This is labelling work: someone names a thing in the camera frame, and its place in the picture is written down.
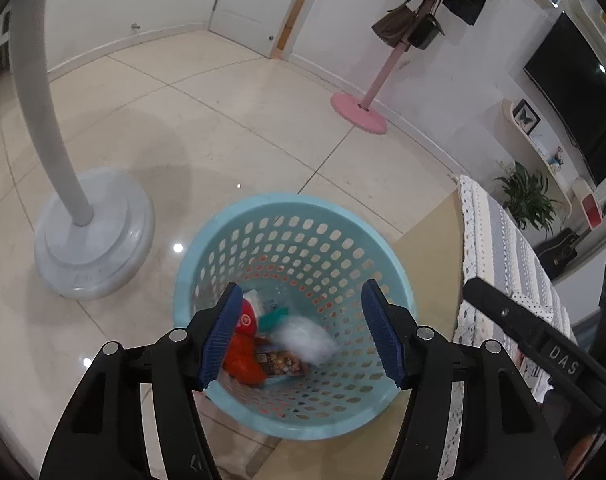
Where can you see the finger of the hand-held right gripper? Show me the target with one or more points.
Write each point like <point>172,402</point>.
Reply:
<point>503,310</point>

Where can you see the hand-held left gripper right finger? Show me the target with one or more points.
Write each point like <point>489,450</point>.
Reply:
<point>383,335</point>

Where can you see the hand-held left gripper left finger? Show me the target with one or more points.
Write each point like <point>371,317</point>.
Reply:
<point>217,342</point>

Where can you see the white tissue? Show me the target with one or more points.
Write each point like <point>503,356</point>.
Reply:
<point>303,337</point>

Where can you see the light blue perforated plastic basket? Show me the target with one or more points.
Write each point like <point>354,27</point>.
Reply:
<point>293,210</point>

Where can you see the orange plastic wrapper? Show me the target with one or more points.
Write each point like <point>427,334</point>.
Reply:
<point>243,360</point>

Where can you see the red round-label packet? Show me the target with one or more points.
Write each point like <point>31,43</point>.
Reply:
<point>247,317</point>

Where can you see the grey striped lace tablecloth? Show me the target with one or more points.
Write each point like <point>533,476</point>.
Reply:
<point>503,255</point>

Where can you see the teal wrapper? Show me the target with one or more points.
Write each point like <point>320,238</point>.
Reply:
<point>275,320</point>

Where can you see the white tissue pack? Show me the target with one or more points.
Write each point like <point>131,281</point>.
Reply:
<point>265,302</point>

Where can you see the brown printed snack packet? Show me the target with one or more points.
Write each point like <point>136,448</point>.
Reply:
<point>280,364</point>

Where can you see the black guitar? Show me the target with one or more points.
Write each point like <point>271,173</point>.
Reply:
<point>558,252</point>

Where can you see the green potted plant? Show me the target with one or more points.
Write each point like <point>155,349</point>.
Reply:
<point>528,197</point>

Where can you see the red and white box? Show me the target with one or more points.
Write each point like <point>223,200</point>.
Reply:
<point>592,212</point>

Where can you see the white floor lamp stand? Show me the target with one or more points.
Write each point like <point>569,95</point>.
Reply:
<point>93,255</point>

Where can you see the small blue figurine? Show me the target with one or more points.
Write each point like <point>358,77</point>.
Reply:
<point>557,157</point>

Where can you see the pink coat rack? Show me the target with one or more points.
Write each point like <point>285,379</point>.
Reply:
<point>358,115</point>

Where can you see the black flat television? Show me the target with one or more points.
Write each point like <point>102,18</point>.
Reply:
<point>578,85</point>

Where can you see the black hanging bag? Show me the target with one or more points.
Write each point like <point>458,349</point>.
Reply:
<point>425,32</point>

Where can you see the brown hanging bag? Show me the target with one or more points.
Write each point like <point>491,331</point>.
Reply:
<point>393,27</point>

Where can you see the white door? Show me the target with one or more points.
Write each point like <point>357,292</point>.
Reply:
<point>248,5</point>

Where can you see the white curved wall shelf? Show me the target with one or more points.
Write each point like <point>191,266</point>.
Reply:
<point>540,147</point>

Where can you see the butterfly picture frame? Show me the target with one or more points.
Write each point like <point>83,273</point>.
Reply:
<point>527,116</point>

